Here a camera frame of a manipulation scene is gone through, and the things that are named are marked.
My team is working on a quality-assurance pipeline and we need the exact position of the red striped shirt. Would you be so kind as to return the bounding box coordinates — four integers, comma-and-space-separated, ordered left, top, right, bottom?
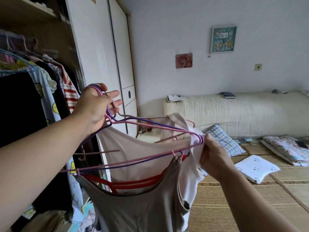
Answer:
56, 65, 80, 113

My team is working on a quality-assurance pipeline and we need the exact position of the person's right hand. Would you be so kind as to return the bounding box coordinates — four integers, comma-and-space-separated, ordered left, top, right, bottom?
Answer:
199, 134, 239, 183

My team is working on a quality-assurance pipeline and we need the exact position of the blue clothes hanger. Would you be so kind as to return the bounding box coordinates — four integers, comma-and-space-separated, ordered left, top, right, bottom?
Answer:
0, 48, 36, 72

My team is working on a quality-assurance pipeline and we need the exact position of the person's left forearm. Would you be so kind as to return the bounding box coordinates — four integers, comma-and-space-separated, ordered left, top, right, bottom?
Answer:
0, 113, 92, 232

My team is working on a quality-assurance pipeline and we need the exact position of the dark navy hanging garment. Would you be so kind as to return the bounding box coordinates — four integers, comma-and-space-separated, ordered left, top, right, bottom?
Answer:
36, 60, 71, 120

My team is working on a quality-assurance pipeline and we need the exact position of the person's left hand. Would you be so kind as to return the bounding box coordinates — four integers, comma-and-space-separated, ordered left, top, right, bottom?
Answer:
72, 83, 123, 135

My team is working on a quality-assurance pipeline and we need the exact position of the white nightstand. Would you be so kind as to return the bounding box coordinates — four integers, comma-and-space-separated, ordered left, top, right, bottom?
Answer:
136, 131, 163, 144

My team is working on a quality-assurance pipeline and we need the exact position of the teal framed picture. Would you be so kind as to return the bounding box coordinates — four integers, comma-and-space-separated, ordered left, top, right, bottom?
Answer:
210, 26, 237, 54

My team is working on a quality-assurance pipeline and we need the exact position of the light blue cartoon print garment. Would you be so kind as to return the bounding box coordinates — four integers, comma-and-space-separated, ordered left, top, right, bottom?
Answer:
23, 66, 84, 224

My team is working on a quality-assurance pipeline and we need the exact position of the dusty rose clothes hanger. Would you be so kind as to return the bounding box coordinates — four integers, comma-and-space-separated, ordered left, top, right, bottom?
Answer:
73, 93, 196, 161

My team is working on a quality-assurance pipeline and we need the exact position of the white printed folded cloth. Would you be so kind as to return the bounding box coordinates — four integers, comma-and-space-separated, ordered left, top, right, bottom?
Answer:
234, 155, 281, 184

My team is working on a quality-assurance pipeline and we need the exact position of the black hanging garment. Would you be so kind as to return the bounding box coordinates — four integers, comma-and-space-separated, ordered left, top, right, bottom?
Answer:
0, 71, 73, 216

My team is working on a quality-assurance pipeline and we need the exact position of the bright pink clothes hanger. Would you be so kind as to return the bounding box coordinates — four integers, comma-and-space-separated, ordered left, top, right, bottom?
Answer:
60, 86, 205, 176

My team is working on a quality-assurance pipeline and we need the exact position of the person's right forearm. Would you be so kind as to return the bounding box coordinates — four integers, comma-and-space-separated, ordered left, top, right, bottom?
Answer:
217, 165, 301, 232

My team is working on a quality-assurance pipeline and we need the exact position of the grey tank top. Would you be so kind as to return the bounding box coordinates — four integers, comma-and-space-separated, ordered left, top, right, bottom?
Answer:
74, 156, 192, 232

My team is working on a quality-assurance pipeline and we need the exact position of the white open book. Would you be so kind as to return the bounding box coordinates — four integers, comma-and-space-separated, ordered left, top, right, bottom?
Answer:
167, 94, 185, 102

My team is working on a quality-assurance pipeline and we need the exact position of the white sleeveless top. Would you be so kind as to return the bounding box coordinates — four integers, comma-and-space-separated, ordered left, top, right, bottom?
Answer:
97, 113, 208, 232

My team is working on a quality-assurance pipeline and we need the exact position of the blue plaid pillow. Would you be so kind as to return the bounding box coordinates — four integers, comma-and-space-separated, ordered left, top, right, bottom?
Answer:
202, 124, 246, 157

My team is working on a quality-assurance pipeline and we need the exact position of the wide white wardrobe door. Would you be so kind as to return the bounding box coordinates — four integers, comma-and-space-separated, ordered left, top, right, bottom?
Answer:
65, 0, 129, 183

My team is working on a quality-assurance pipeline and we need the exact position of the cream wave pattern headboard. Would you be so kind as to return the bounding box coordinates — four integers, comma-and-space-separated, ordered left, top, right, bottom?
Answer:
163, 91, 309, 141

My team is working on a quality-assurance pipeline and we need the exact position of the purple clothes hanger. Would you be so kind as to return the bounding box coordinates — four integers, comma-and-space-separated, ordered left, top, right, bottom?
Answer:
78, 83, 205, 175

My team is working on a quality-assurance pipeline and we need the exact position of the red wall decoration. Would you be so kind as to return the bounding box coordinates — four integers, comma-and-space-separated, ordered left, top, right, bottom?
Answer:
175, 53, 193, 69

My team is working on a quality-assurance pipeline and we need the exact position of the woven bamboo mat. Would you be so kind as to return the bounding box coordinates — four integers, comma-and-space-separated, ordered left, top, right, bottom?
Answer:
188, 140, 309, 232

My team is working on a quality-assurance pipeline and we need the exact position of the wooden wardrobe shelf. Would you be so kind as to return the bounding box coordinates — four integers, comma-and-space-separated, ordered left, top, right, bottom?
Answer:
0, 0, 71, 23

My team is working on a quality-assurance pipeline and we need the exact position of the red clothes hanger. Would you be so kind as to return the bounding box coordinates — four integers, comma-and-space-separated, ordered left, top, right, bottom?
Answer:
82, 154, 191, 194

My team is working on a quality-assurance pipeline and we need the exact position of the floral folded quilt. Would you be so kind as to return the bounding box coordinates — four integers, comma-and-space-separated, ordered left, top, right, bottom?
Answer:
260, 135, 309, 167

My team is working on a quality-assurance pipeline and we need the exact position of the white wardrobe door with hole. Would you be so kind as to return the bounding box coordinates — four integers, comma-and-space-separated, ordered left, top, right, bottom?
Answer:
108, 0, 138, 138

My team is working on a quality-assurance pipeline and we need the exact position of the yellow hanging garment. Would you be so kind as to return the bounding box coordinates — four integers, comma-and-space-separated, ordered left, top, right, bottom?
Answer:
0, 60, 37, 71

